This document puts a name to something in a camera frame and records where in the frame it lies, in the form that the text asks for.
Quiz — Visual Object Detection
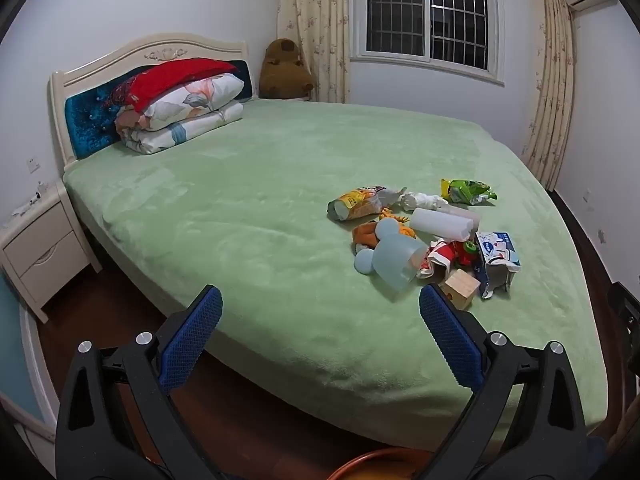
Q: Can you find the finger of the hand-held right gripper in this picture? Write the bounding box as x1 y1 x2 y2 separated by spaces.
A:
607 282 640 341

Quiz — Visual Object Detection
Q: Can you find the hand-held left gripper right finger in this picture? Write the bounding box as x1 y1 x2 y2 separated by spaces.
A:
419 284 591 480

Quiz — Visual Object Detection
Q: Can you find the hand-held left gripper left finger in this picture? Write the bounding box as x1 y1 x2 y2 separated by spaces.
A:
55 284 236 480

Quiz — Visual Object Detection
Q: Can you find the orange dinosaur toy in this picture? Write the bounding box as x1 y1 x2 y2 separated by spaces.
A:
351 212 418 256

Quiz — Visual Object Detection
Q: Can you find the wooden block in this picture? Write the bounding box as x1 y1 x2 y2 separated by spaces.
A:
439 268 482 309

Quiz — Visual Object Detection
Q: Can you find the blue white tissue packet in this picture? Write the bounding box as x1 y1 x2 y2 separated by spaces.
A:
472 231 522 300

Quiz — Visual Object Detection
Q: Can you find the translucent blue eared cup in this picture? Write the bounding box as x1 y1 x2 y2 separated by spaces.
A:
354 220 430 292

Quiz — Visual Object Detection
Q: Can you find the white paper roll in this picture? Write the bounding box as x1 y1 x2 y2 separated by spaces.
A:
410 207 482 242

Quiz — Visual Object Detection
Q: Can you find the white crumpled tissue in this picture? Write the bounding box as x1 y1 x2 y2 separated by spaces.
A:
397 191 449 212

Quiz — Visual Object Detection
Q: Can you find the green snack bag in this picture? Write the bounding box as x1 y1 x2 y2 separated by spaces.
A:
440 178 498 206

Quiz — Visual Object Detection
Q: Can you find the orange basin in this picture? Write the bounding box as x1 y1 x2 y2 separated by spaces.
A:
327 449 436 480

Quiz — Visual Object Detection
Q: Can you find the orange snack bag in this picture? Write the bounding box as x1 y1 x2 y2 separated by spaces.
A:
327 185 401 222

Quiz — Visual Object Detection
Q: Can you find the bed with green blanket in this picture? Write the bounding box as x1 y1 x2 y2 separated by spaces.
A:
62 97 608 453

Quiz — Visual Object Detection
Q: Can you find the cream nightstand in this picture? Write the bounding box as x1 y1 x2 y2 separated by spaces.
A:
0 178 103 323

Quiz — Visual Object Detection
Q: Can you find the cream floral curtain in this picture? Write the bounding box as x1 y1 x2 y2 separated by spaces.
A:
276 0 351 105
520 0 576 192

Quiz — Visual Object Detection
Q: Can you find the cream headboard with blue padding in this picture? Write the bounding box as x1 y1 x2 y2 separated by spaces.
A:
48 33 259 173

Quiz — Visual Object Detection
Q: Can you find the red pillow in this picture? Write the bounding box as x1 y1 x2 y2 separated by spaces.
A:
112 58 240 111

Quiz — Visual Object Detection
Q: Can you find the brown plush toy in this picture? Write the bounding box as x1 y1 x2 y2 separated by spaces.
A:
257 38 315 101

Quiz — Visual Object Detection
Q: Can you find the barred window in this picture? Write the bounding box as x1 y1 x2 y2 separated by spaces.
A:
350 0 506 83

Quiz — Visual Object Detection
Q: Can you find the white charger cable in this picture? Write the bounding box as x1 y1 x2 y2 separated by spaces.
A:
10 182 51 216

